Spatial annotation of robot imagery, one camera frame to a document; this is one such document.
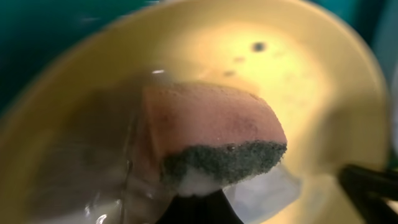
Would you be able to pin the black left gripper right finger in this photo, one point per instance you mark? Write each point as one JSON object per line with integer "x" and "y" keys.
{"x": 368, "y": 190}

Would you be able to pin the light blue plate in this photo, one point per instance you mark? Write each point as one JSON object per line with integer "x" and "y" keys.
{"x": 385, "y": 49}

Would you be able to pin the teal plastic tray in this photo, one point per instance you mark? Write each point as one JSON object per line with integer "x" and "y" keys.
{"x": 35, "y": 32}

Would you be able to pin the yellow plate with blue stain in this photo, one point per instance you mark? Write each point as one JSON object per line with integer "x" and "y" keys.
{"x": 67, "y": 142}

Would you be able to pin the pink and green sponge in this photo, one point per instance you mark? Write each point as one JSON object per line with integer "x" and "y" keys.
{"x": 198, "y": 136}

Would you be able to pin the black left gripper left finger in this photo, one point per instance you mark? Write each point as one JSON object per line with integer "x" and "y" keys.
{"x": 210, "y": 209}

